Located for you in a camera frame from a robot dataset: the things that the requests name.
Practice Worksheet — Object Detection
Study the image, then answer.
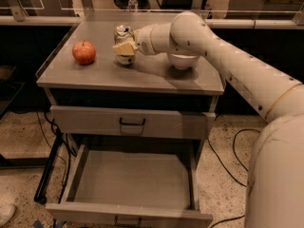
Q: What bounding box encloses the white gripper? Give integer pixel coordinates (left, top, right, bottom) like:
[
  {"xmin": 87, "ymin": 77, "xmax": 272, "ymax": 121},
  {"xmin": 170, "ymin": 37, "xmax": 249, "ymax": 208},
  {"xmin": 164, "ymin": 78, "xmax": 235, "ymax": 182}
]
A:
[{"xmin": 112, "ymin": 26, "xmax": 156, "ymax": 56}]

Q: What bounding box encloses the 7up can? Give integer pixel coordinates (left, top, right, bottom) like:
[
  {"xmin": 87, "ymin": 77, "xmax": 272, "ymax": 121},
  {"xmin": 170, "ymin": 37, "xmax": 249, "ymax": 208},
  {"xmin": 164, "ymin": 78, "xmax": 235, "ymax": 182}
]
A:
[{"xmin": 114, "ymin": 25, "xmax": 135, "ymax": 66}]

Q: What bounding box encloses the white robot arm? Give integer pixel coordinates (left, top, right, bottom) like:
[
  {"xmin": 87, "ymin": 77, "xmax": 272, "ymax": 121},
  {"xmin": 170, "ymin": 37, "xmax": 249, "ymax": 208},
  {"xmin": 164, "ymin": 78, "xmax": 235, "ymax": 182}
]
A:
[{"xmin": 113, "ymin": 12, "xmax": 304, "ymax": 228}]

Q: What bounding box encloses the grey drawer cabinet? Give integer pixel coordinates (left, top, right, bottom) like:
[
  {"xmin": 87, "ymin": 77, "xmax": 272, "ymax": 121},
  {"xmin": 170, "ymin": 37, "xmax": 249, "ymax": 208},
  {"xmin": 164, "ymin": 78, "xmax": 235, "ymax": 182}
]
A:
[{"xmin": 35, "ymin": 10, "xmax": 227, "ymax": 228}]

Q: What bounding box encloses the closed grey upper drawer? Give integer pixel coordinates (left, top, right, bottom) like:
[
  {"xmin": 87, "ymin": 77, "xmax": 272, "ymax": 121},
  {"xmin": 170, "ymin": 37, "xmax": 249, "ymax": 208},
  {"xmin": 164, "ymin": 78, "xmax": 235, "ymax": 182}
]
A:
[{"xmin": 50, "ymin": 105, "xmax": 216, "ymax": 140}]

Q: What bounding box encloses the open grey lower drawer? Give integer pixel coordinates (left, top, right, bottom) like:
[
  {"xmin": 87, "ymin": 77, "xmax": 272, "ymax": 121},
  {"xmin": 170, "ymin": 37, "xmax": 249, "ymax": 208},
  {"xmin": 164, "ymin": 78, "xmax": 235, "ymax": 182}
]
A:
[{"xmin": 46, "ymin": 145, "xmax": 213, "ymax": 228}]

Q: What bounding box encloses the red apple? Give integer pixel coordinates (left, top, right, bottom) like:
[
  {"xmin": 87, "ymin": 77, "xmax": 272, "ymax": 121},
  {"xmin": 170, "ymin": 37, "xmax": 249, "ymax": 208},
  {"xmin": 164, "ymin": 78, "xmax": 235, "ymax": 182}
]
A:
[{"xmin": 72, "ymin": 41, "xmax": 96, "ymax": 65}]

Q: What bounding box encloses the clear plastic water bottle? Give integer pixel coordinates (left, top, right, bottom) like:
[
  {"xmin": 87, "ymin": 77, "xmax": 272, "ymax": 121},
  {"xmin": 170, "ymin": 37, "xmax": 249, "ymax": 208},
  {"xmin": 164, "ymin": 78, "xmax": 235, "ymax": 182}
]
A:
[{"xmin": 127, "ymin": 0, "xmax": 138, "ymax": 11}]

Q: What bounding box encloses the white bowl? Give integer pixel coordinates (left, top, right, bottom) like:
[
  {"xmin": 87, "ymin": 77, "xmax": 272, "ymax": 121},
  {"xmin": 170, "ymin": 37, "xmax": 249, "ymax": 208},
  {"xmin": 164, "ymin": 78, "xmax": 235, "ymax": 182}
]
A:
[{"xmin": 167, "ymin": 53, "xmax": 200, "ymax": 70}]

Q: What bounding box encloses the white shoe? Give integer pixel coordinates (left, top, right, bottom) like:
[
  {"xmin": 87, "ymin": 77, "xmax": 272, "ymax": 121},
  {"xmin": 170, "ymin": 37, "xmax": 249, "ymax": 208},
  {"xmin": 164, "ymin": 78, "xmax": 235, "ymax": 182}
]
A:
[{"xmin": 0, "ymin": 204, "xmax": 16, "ymax": 227}]

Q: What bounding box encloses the white horizontal rail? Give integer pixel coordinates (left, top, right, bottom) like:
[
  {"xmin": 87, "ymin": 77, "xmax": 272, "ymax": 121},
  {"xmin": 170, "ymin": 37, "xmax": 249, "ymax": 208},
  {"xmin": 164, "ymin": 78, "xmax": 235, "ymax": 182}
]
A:
[{"xmin": 206, "ymin": 19, "xmax": 304, "ymax": 29}]

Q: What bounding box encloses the black table leg frame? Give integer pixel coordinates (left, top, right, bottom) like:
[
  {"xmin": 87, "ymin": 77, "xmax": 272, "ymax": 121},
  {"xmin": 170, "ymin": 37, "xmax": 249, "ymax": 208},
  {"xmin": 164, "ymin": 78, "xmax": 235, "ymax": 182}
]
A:
[{"xmin": 34, "ymin": 129, "xmax": 62, "ymax": 205}]

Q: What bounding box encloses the black floor cable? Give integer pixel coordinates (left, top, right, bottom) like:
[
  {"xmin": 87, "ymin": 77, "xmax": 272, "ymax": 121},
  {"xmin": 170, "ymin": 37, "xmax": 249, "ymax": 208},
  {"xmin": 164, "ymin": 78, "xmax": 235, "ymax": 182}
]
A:
[{"xmin": 207, "ymin": 128, "xmax": 262, "ymax": 228}]

